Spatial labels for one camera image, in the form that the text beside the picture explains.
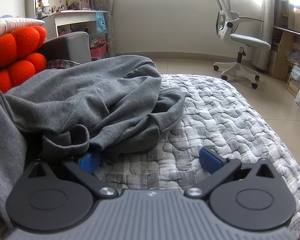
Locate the pink basket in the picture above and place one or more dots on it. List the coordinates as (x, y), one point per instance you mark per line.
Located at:
(98, 52)

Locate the white office chair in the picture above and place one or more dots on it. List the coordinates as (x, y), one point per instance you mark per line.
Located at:
(250, 42)

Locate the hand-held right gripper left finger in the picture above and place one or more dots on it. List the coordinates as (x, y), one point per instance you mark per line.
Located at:
(90, 161)

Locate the grey sofa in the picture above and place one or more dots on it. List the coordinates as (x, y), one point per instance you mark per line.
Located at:
(70, 47)

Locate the blue plastic bag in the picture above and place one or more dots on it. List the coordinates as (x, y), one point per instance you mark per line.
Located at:
(101, 23)

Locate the white desk with shelves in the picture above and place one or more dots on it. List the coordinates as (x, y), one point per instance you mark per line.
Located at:
(75, 16)

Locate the orange pumpkin cushion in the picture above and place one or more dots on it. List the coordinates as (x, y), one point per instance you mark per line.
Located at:
(15, 55)

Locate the grey sweatshirt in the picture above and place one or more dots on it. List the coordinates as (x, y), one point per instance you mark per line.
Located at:
(90, 92)

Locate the grey curtain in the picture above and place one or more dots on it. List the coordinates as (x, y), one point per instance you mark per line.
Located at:
(110, 5)
(268, 30)

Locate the white pillow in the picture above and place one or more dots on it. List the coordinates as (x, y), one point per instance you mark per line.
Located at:
(10, 26)

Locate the wooden shelf desk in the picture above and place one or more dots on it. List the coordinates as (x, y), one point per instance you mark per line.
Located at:
(285, 55)

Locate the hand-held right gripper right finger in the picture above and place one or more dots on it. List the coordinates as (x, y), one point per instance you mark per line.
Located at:
(210, 158)

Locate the grey checked quilted blanket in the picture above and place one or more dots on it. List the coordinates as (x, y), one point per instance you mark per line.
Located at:
(227, 130)

